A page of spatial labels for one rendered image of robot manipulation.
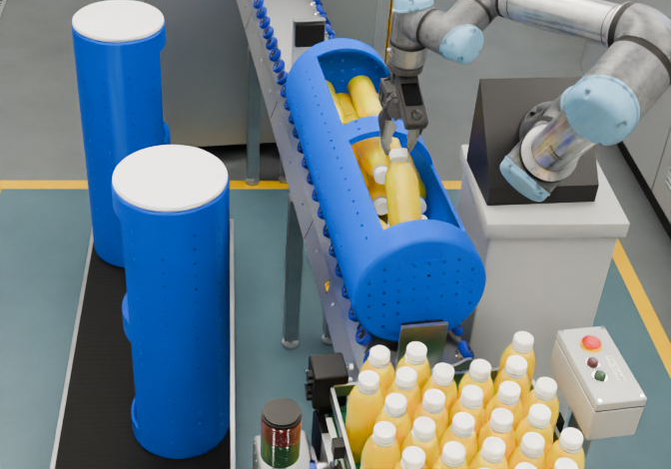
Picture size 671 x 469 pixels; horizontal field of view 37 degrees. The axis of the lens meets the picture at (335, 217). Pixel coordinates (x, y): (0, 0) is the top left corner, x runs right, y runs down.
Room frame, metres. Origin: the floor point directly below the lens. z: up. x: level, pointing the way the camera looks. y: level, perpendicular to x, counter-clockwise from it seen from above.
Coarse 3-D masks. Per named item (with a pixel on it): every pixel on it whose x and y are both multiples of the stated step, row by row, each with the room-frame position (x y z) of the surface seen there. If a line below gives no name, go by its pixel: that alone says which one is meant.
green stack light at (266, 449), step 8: (264, 448) 1.06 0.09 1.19; (272, 448) 1.05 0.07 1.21; (280, 448) 1.05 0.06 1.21; (288, 448) 1.05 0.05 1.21; (296, 448) 1.07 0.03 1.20; (264, 456) 1.06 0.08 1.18; (272, 456) 1.05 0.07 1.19; (280, 456) 1.05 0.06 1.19; (288, 456) 1.05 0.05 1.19; (296, 456) 1.07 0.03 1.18; (272, 464) 1.05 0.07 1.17; (280, 464) 1.05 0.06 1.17; (288, 464) 1.06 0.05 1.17
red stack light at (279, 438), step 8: (264, 424) 1.06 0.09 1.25; (264, 432) 1.06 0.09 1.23; (272, 432) 1.05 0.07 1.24; (280, 432) 1.05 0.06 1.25; (288, 432) 1.05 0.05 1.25; (296, 432) 1.06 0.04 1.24; (264, 440) 1.06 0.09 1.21; (272, 440) 1.05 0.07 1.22; (280, 440) 1.05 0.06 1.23; (288, 440) 1.05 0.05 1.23; (296, 440) 1.06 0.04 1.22
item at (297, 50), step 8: (296, 24) 2.82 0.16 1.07; (304, 24) 2.82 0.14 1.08; (312, 24) 2.82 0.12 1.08; (320, 24) 2.82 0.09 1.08; (296, 32) 2.81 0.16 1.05; (304, 32) 2.81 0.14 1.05; (312, 32) 2.82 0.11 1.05; (320, 32) 2.82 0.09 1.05; (296, 40) 2.81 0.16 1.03; (304, 40) 2.81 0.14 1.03; (312, 40) 2.82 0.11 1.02; (320, 40) 2.82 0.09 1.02; (296, 48) 2.82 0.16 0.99; (304, 48) 2.83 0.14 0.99; (296, 56) 2.82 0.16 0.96
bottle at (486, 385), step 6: (468, 372) 1.38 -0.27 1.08; (462, 378) 1.38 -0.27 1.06; (468, 378) 1.37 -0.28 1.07; (474, 378) 1.36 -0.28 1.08; (486, 378) 1.36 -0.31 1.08; (462, 384) 1.37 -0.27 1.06; (468, 384) 1.36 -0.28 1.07; (474, 384) 1.36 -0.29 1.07; (480, 384) 1.36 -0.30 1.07; (486, 384) 1.36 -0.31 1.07; (492, 384) 1.37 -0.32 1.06; (486, 390) 1.35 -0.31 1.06; (492, 390) 1.36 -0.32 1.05; (486, 396) 1.35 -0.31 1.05; (492, 396) 1.36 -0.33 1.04; (486, 402) 1.35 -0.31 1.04
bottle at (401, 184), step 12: (396, 168) 1.77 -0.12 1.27; (408, 168) 1.77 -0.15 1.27; (396, 180) 1.75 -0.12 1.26; (408, 180) 1.75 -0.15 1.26; (396, 192) 1.73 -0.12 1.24; (408, 192) 1.73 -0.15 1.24; (396, 204) 1.71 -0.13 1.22; (408, 204) 1.71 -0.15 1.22; (396, 216) 1.70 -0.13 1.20; (408, 216) 1.70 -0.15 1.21; (420, 216) 1.71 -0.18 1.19
